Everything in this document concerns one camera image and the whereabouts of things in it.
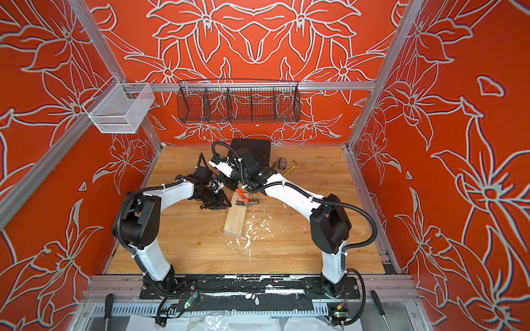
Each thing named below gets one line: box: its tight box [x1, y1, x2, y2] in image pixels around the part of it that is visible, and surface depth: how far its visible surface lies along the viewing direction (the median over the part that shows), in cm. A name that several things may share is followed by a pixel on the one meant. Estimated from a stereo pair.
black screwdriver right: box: [370, 290, 392, 331], surface depth 71 cm
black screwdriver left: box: [104, 293, 114, 331], surface depth 71 cm
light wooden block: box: [223, 191, 248, 238], surface depth 89 cm
